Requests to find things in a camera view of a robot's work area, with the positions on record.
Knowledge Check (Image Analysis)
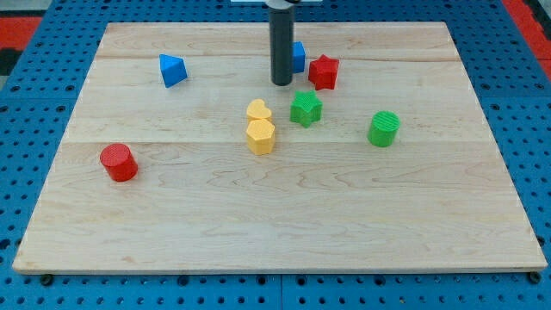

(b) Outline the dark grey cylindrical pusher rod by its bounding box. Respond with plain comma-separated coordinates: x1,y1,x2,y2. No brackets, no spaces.
269,3,294,86

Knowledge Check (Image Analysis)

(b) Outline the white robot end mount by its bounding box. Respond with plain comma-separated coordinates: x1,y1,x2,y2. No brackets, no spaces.
230,0,322,8

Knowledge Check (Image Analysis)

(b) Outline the blue triangle block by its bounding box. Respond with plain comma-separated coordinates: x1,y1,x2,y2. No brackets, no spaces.
159,54,188,88

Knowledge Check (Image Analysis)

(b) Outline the wooden board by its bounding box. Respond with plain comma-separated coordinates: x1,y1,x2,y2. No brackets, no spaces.
13,22,548,275

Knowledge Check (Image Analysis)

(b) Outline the blue cube block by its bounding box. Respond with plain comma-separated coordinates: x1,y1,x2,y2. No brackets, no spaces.
293,41,306,73

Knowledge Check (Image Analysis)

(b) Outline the red star block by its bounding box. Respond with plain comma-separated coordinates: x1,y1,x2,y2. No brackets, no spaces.
308,54,339,90

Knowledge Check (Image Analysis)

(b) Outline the green star block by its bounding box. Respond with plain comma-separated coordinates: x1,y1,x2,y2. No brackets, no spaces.
289,90,323,128

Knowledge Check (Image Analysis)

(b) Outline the yellow heart block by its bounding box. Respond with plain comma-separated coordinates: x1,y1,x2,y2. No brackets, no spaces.
246,98,272,122

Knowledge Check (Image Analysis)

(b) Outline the yellow hexagon block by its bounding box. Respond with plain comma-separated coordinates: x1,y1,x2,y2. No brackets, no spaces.
245,119,276,155

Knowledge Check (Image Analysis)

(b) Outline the green cylinder block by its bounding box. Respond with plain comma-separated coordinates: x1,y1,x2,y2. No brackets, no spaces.
367,110,400,147

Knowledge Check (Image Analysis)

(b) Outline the red cylinder block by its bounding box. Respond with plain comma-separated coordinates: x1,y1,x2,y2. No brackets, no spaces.
100,143,139,182

